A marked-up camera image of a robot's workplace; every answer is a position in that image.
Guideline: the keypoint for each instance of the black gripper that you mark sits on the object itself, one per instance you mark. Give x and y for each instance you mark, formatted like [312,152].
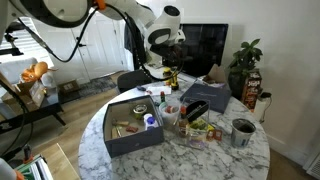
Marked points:
[175,56]

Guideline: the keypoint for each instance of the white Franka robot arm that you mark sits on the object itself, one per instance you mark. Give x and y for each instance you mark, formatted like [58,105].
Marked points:
[50,10]

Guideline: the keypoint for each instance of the white paper towel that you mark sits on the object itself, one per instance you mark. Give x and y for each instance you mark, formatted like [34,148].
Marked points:
[163,90]

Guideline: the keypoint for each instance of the Jenga game box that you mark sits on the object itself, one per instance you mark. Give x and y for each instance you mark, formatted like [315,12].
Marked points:
[252,91]

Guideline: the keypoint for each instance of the navy open cardboard box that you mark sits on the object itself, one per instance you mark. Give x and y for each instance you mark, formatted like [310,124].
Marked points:
[133,143]

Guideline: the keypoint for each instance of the small cardboard box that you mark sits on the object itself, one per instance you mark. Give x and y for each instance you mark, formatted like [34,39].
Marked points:
[69,86]

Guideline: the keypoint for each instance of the large open cardboard box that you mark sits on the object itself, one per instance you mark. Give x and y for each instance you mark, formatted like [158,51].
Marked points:
[31,95]

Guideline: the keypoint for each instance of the yellow mustard jar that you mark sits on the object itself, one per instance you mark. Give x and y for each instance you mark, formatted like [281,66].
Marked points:
[167,78]

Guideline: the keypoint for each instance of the black and yellow bottle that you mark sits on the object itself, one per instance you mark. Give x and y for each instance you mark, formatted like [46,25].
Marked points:
[174,82]

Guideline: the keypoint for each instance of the green bottle with red cap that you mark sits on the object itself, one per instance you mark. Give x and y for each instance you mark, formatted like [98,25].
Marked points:
[162,100]

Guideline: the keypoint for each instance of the black television screen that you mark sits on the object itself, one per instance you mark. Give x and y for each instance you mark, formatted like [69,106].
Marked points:
[206,46]

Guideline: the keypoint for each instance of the small black oval object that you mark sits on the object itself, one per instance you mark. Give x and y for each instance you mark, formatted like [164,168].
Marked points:
[141,88]

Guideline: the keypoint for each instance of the red item in cup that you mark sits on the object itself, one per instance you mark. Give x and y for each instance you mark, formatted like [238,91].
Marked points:
[171,109]

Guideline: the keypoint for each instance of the brown paper bag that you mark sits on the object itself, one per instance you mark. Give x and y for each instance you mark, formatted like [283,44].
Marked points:
[217,75]

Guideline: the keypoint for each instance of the black oval case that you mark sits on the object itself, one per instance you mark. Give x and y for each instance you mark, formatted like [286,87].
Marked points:
[197,110]

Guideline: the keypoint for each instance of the white plastic cup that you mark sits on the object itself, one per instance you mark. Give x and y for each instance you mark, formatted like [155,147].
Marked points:
[169,120]

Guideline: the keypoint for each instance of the green tin can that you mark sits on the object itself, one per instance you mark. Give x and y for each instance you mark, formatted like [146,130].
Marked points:
[140,111]

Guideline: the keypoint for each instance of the clear acrylic container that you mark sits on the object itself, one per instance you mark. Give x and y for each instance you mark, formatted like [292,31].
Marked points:
[206,116]

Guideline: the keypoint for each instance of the white bottle with blue cap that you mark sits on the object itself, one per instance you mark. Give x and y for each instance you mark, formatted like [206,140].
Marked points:
[150,122]

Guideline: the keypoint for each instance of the hot sauce bottle orange cap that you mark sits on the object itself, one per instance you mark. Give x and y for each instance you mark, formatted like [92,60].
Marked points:
[183,128]

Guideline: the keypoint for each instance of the yellow snack packet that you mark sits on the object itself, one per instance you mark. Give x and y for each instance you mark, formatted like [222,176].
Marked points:
[200,125]

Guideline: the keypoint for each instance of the green potted plant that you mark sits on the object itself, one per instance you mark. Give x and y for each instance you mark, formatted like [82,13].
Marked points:
[245,60]

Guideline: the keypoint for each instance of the white door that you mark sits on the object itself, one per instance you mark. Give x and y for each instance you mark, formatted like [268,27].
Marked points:
[103,50]

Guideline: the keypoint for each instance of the small red block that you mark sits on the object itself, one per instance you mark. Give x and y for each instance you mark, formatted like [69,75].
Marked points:
[132,128]

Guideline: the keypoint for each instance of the red sauce packet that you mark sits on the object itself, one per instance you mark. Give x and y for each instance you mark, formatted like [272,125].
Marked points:
[218,134]
[210,134]

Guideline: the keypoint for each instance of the small wooden piece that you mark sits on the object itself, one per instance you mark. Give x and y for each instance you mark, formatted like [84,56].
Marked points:
[120,122]

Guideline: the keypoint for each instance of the grey floor rug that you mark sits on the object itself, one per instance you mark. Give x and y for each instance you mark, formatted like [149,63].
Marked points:
[96,86]

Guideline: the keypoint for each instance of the purple plastic packet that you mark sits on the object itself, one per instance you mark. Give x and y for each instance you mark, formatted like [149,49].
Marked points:
[196,144]

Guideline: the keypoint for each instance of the grey white pot cup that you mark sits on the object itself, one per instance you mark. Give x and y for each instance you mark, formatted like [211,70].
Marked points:
[241,138]

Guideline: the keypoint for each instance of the orange plush toy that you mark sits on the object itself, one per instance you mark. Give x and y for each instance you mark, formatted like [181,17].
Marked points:
[35,70]

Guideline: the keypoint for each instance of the black low bench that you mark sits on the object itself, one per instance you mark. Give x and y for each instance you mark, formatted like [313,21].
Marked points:
[36,115]

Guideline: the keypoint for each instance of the white window blinds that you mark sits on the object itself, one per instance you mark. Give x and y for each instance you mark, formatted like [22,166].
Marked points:
[28,46]

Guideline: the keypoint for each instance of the light wooden board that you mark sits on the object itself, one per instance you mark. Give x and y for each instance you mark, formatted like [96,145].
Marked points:
[60,163]

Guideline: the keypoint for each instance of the white sofa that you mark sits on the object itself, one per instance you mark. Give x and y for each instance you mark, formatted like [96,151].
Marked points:
[11,68]

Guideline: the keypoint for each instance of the white floor vent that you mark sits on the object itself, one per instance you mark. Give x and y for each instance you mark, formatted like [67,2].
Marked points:
[315,166]

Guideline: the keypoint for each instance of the green and white books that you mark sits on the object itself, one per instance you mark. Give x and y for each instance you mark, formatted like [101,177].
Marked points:
[35,170]

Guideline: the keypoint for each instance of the white and orange object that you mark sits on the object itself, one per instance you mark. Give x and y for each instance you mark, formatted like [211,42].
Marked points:
[6,171]

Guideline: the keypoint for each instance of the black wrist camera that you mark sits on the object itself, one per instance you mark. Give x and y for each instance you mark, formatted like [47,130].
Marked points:
[161,50]

